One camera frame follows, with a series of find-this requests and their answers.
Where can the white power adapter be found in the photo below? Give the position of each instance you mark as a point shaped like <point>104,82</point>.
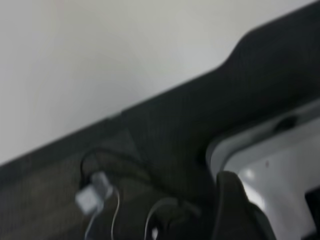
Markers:
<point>93,193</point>

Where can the grey white plastic housing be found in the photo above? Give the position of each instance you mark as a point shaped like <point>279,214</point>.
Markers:
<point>275,162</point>

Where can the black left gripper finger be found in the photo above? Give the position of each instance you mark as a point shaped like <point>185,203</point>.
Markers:
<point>232,212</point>

